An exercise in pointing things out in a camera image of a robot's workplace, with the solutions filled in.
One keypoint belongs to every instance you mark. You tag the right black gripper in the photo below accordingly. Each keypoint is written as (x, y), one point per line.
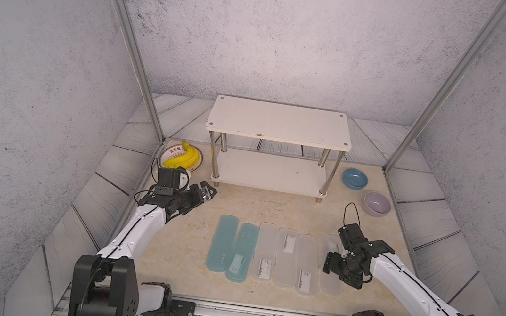
(330, 263)

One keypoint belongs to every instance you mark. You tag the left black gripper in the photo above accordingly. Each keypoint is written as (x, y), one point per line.
(197, 199)

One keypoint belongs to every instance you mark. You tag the clear pencil case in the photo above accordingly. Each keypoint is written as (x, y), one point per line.
(307, 283)
(285, 259)
(263, 260)
(329, 283)

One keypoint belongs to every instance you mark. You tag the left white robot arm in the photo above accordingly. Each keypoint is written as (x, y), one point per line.
(106, 284)

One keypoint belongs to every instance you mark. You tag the teal pencil case left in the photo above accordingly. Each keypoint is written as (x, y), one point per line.
(220, 253)

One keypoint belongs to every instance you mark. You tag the teal pencil case with label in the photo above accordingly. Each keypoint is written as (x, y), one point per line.
(243, 252)

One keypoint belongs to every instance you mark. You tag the white two-tier shelf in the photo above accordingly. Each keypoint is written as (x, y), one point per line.
(294, 125)

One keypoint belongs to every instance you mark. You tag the yellow banana bunch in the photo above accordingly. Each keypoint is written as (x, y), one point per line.
(183, 161)

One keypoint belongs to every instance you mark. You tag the purple ceramic bowl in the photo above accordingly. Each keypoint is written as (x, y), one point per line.
(376, 204)

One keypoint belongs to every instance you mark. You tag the blue ceramic bowl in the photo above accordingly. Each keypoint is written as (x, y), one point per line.
(354, 179)

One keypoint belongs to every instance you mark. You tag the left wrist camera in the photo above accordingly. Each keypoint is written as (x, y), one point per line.
(175, 178)

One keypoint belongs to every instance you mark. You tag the left aluminium frame post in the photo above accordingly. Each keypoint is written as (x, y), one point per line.
(131, 43)

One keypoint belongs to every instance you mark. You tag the aluminium frame post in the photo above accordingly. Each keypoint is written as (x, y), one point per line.
(131, 43)
(474, 49)

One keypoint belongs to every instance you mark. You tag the right aluminium frame post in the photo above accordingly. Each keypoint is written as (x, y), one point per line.
(474, 49)

